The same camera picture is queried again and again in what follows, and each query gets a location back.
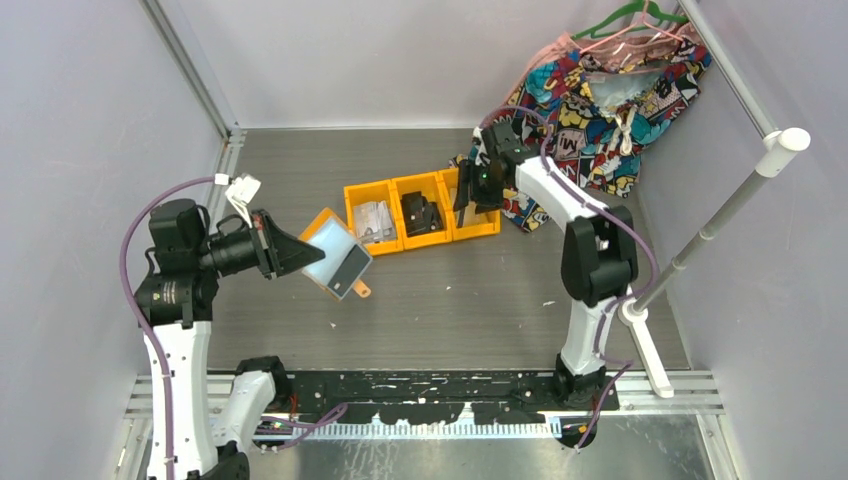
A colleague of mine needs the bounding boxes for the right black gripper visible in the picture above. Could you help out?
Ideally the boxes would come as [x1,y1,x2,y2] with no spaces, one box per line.
[452,160,507,216]

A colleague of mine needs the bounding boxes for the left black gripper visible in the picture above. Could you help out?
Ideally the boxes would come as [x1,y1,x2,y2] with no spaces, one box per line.
[195,207,324,277]

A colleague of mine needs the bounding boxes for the yellow card holder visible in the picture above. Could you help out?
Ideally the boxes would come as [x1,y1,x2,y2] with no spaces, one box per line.
[299,208,372,301]

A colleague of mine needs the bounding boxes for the dark grey credit card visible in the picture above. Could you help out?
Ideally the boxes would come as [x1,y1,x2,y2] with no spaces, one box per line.
[327,244,372,299]

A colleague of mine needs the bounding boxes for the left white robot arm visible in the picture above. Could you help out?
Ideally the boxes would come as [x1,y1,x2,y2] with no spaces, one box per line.
[133,199,325,479]

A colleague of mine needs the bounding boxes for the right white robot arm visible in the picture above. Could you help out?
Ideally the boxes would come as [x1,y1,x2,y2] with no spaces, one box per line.
[454,122,639,411]

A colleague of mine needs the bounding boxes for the cards in left bin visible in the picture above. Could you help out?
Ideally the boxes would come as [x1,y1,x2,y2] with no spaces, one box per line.
[353,201,397,244]

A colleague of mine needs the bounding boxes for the right yellow bin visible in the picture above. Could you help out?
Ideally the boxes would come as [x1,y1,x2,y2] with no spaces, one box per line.
[436,168,501,241]

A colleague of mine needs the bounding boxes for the black items in middle bin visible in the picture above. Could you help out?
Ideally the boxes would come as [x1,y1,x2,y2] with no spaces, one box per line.
[400,191,444,237]

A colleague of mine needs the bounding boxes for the left yellow bin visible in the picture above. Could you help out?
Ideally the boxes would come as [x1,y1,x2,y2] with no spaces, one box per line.
[344,180,403,256]

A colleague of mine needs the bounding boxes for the colourful comic print shorts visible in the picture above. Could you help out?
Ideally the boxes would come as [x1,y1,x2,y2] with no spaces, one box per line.
[489,58,712,198]

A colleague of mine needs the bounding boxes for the pink garment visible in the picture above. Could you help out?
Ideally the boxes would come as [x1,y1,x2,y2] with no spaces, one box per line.
[481,26,711,128]

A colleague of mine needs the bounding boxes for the pink hanger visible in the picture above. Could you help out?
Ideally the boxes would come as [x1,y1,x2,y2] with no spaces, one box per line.
[575,23,694,73]

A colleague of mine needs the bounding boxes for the green hanger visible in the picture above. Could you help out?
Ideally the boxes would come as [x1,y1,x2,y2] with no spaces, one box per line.
[571,0,689,40]

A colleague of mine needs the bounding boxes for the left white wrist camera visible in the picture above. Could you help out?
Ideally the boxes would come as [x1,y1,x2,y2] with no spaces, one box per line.
[214,173,262,228]

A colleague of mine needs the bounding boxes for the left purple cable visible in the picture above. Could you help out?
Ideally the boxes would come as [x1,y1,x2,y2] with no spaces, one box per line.
[119,175,220,480]

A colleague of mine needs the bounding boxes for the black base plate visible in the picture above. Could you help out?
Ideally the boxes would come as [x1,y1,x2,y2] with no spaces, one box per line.
[257,367,620,448]

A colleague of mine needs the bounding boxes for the white clothes rail pole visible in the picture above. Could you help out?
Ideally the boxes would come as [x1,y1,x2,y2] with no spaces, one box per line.
[616,127,811,399]

